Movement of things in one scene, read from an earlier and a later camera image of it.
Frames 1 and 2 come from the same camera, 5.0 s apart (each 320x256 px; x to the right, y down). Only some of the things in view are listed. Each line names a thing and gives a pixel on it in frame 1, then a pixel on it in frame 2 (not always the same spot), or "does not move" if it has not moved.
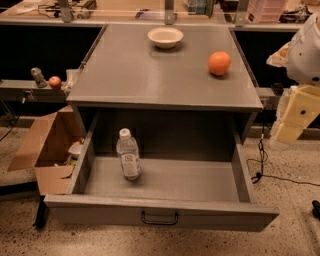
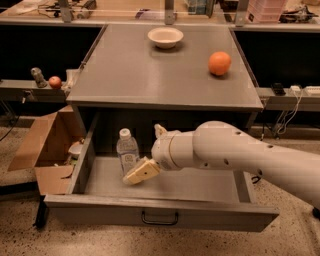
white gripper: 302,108 to 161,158
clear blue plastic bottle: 128,151 does not move
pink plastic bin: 265,10 does not move
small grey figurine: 38,77 does not move
